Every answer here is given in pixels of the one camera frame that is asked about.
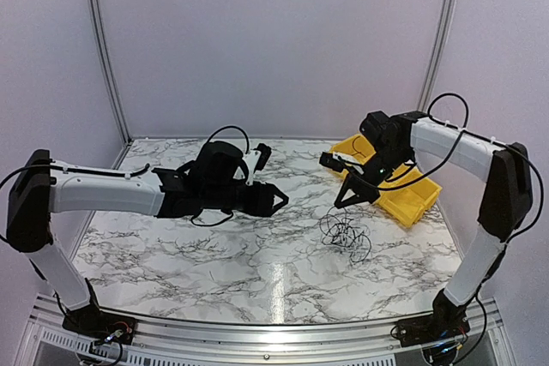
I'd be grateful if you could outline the yellow bin middle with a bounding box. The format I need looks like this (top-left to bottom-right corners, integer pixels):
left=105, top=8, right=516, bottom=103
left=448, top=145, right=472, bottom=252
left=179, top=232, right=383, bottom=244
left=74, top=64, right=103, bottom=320
left=355, top=156, right=416, bottom=192

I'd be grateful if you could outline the right aluminium frame post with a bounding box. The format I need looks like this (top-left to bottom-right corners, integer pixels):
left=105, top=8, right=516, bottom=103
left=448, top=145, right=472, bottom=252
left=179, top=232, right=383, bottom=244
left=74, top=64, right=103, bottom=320
left=411, top=0, right=456, bottom=111

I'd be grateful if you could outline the yellow bin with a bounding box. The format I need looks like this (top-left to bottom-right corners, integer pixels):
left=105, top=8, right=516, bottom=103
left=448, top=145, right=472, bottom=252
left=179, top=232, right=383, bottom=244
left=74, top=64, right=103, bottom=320
left=355, top=156, right=416, bottom=192
left=329, top=134, right=375, bottom=165
left=375, top=167, right=442, bottom=228

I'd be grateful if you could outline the aluminium front rail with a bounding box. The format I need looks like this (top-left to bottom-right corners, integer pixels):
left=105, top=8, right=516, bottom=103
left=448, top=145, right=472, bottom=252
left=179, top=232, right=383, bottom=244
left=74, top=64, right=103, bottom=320
left=15, top=295, right=517, bottom=365

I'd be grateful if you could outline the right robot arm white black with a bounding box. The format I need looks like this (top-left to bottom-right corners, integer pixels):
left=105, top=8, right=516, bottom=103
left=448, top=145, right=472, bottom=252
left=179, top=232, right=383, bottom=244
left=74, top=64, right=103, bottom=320
left=320, top=111, right=534, bottom=339

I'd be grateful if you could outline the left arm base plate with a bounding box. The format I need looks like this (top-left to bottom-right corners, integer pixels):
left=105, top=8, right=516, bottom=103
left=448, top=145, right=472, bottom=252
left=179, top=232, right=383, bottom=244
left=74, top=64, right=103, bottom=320
left=63, top=306, right=137, bottom=345

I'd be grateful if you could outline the aluminium frame post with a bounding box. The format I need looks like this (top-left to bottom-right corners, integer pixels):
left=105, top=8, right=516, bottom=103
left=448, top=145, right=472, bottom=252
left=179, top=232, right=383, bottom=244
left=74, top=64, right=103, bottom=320
left=411, top=0, right=456, bottom=111
left=88, top=0, right=132, bottom=145

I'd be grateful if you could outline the yellow bin left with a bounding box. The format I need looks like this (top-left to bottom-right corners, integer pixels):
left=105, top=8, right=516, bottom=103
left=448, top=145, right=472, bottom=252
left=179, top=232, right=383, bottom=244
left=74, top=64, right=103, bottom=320
left=329, top=134, right=375, bottom=165

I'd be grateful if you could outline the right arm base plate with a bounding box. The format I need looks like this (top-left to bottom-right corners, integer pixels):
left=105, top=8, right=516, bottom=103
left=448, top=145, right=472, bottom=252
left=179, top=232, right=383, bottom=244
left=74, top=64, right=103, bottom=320
left=389, top=315, right=470, bottom=347

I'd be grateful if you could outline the cable pile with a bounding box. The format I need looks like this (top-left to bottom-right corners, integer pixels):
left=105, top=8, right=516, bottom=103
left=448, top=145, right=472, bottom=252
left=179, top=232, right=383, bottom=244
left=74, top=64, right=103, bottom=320
left=319, top=205, right=372, bottom=267

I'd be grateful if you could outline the yellow bin right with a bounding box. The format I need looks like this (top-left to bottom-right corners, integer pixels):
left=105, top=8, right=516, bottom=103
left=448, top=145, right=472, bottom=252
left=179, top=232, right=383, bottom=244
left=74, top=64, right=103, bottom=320
left=375, top=167, right=442, bottom=228

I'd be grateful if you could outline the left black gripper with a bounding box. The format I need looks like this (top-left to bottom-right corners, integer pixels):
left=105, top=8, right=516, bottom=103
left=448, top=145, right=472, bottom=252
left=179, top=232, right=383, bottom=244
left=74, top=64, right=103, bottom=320
left=203, top=181, right=290, bottom=218

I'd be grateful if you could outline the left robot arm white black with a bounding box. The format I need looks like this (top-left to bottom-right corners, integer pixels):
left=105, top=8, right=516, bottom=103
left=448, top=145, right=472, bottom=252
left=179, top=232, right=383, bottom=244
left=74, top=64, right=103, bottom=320
left=1, top=137, right=289, bottom=336

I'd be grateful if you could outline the left aluminium frame post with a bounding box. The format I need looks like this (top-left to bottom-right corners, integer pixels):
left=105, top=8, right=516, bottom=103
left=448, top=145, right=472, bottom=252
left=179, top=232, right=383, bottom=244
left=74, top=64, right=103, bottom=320
left=88, top=0, right=132, bottom=145

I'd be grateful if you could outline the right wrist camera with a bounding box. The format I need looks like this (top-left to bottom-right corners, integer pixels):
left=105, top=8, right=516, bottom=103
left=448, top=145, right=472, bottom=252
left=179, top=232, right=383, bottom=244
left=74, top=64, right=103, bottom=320
left=319, top=152, right=357, bottom=173

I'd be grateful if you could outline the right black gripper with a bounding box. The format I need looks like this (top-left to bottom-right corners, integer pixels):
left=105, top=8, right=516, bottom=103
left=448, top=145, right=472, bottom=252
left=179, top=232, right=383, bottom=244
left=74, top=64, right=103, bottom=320
left=334, top=144, right=409, bottom=209

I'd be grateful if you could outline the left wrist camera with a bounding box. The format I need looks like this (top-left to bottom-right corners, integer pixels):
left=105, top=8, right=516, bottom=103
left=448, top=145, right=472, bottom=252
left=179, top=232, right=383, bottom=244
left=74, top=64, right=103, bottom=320
left=244, top=143, right=272, bottom=186

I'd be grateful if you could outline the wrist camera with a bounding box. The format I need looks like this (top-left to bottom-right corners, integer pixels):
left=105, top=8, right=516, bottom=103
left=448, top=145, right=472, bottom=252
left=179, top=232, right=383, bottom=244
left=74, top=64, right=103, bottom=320
left=319, top=152, right=357, bottom=173
left=244, top=143, right=272, bottom=186

